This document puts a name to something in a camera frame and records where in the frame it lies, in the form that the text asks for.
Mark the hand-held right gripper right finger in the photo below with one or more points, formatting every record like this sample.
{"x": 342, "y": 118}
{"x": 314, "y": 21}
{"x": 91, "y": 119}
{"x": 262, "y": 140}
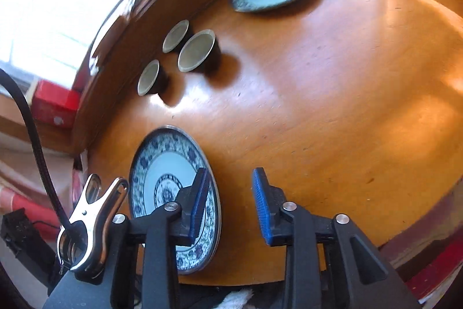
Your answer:
{"x": 262, "y": 211}

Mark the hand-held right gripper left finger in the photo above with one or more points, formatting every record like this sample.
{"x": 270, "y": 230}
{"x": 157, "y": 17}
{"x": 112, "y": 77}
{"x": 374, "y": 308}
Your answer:
{"x": 198, "y": 207}

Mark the blue white floral plate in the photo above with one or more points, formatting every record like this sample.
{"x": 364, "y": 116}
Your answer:
{"x": 162, "y": 164}

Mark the small dark ceramic cup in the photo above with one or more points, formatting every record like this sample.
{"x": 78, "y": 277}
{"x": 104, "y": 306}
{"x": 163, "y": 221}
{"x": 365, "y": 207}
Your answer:
{"x": 175, "y": 35}
{"x": 148, "y": 77}

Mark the white teacup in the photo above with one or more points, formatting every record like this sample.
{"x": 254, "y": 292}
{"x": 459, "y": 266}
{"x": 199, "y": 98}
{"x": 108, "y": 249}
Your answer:
{"x": 193, "y": 52}

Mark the white fluffy cloth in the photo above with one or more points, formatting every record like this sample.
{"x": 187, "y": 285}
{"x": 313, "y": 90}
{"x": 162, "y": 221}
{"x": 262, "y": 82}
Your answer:
{"x": 237, "y": 300}

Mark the silver spring clip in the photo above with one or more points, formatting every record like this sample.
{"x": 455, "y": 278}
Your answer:
{"x": 90, "y": 218}

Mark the red fabric item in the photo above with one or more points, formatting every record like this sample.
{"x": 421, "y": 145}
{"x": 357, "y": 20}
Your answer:
{"x": 25, "y": 207}

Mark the black connector block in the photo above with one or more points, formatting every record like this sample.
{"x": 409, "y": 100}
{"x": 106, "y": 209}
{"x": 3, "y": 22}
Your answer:
{"x": 25, "y": 244}

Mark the red box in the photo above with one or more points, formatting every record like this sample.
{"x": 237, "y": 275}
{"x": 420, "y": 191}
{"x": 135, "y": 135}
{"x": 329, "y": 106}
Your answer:
{"x": 54, "y": 102}

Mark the dark red furniture edge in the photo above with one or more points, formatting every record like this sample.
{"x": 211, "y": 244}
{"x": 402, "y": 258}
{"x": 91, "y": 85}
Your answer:
{"x": 434, "y": 276}

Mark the window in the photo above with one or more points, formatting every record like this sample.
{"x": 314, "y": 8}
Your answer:
{"x": 54, "y": 5}

